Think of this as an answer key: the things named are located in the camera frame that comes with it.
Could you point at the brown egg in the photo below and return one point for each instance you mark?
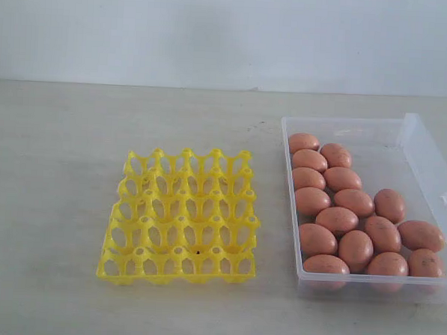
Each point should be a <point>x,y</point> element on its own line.
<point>388,264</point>
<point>356,250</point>
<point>357,201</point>
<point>384,234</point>
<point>299,141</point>
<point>390,205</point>
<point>337,220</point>
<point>311,201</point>
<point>325,264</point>
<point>417,234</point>
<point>315,240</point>
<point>425,263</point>

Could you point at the clear plastic container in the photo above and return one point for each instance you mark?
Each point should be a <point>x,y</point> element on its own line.
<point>387,153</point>

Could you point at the brown egg packed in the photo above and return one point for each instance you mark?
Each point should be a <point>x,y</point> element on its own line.
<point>309,158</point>
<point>341,178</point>
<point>306,177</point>
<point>336,155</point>

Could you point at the yellow plastic egg tray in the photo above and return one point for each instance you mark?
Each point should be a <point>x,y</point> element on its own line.
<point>184,217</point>

